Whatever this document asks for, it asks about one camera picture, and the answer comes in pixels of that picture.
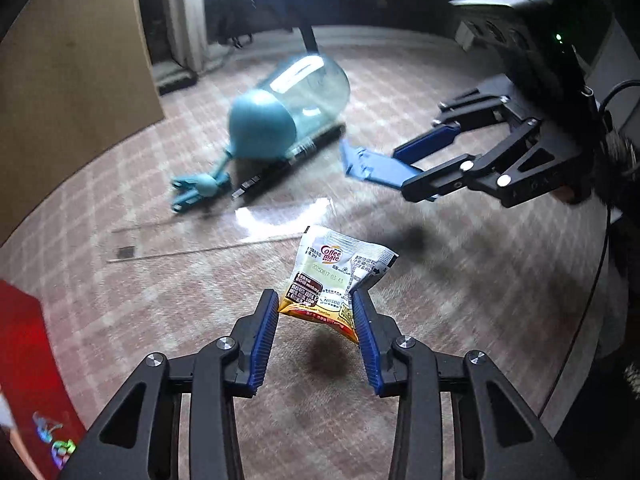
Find black tripod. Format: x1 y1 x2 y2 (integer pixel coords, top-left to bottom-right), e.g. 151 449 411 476
287 0 321 53

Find clear acrylic sheet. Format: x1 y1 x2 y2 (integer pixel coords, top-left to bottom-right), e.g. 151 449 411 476
107 195 346 263

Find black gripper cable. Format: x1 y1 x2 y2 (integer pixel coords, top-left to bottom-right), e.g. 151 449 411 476
550 80 640 411

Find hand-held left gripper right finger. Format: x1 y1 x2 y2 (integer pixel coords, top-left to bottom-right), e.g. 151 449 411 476
350 287 571 480

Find red box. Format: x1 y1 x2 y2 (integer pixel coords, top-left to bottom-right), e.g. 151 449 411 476
0 280 88 471

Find pink plaid blanket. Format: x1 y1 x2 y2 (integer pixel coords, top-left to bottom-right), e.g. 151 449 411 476
0 42 640 480

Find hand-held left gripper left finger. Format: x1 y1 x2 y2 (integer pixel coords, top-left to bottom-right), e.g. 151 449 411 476
62 289 280 480

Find white window frame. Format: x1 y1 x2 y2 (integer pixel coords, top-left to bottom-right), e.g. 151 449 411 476
150 0 640 96

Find creamer sachet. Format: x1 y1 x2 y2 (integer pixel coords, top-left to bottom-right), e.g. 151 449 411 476
277 225 400 345

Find blue phone stand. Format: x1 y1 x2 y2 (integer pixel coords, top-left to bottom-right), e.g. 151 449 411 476
339 139 441 191

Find transparent blue cup with strap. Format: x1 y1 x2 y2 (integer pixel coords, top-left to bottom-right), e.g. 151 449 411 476
171 52 351 213

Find black pen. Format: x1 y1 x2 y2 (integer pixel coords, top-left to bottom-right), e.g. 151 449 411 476
231 125 343 201

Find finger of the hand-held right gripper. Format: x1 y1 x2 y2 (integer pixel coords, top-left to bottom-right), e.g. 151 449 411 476
401 115 566 209
391 74 521 167

